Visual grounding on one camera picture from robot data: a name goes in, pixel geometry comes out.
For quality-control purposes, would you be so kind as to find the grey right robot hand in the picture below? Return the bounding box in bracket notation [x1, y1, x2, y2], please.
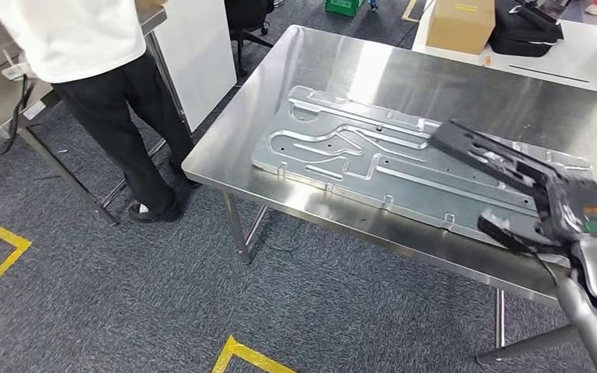
[537, 175, 597, 245]

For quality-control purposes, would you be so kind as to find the black plastic panel part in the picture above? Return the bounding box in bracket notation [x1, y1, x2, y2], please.
[429, 119, 567, 218]

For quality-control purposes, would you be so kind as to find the stainless steel workbench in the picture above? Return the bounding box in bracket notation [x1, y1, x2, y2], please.
[181, 24, 597, 368]

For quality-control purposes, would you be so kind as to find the thin black strip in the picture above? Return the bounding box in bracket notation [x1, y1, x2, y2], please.
[507, 64, 591, 84]

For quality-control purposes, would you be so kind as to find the white table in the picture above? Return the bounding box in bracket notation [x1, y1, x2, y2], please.
[411, 0, 597, 97]

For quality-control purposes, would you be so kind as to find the black bag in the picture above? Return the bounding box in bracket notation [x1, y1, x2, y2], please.
[489, 0, 565, 58]

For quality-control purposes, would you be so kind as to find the cardboard box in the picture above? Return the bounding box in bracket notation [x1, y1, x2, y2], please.
[425, 0, 496, 56]

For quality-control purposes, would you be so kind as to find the embossed metal plate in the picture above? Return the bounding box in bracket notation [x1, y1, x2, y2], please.
[250, 85, 595, 249]

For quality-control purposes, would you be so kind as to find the green plastic crate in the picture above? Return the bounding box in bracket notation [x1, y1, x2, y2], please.
[325, 0, 366, 17]

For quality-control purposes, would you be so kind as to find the yellow floor tape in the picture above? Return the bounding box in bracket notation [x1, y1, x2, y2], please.
[0, 211, 32, 310]
[211, 335, 299, 373]

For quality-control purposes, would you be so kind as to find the black office chair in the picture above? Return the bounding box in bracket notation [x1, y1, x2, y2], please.
[225, 0, 274, 78]

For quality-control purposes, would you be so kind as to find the white board panel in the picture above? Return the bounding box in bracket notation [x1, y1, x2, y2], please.
[153, 0, 238, 134]

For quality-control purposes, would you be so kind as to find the person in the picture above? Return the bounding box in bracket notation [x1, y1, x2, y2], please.
[0, 0, 203, 225]

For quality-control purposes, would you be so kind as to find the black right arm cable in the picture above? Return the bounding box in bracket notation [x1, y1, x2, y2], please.
[530, 251, 563, 288]

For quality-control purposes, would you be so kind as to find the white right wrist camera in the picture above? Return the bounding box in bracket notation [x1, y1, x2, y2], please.
[476, 211, 557, 256]

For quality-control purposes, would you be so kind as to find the black hanging cable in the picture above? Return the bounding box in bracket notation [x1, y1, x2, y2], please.
[0, 77, 35, 156]

